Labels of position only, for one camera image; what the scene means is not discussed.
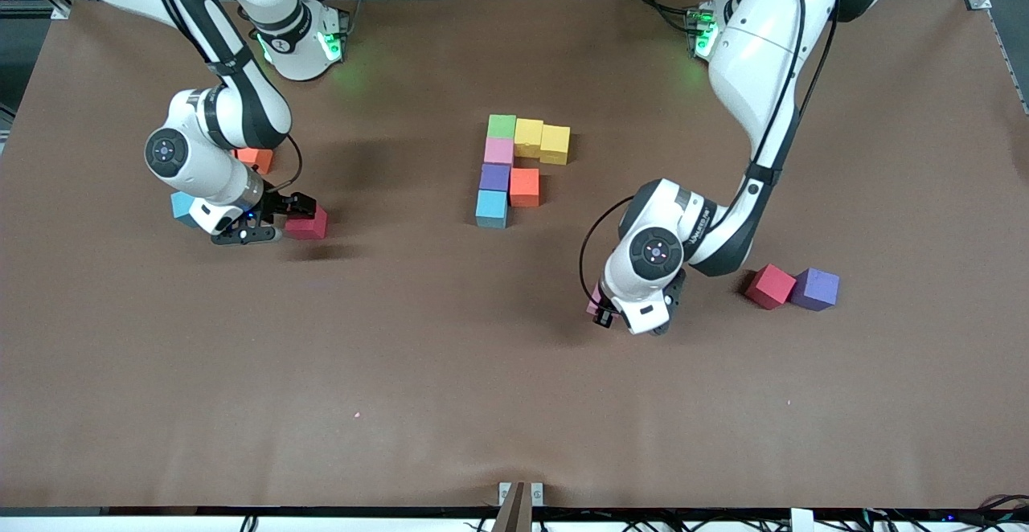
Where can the orange foam cube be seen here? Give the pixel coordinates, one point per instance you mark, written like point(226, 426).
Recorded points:
point(259, 160)
point(524, 185)

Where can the green foam cube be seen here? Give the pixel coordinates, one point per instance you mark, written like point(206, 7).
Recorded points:
point(502, 125)

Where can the red foam cube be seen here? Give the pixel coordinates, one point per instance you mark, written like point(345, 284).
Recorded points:
point(769, 285)
point(309, 228)

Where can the cyan foam cube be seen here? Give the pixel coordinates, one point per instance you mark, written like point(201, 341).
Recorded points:
point(182, 206)
point(491, 206)

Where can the metal corner clamp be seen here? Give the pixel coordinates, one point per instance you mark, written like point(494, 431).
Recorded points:
point(61, 11)
point(977, 0)

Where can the blue-violet foam cube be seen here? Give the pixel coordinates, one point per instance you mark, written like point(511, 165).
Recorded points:
point(814, 288)
point(494, 176)

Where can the yellow foam cube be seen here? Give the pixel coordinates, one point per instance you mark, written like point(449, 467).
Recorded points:
point(528, 136)
point(555, 143)

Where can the pink foam cube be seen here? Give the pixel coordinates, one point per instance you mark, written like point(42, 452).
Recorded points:
point(498, 150)
point(595, 297)

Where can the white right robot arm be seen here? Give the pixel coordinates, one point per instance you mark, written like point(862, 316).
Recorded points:
point(166, 150)

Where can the metal mount with brown post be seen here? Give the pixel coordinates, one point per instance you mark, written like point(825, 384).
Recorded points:
point(514, 508)

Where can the brown table cover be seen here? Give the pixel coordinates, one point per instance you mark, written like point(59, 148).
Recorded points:
point(482, 395)

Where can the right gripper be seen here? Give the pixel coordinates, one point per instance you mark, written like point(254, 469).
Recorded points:
point(280, 202)

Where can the small white box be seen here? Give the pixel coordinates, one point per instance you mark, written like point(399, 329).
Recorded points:
point(801, 521)

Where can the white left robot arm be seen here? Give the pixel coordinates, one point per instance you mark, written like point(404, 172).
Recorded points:
point(655, 252)

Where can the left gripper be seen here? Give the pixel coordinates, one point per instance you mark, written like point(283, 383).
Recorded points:
point(678, 285)

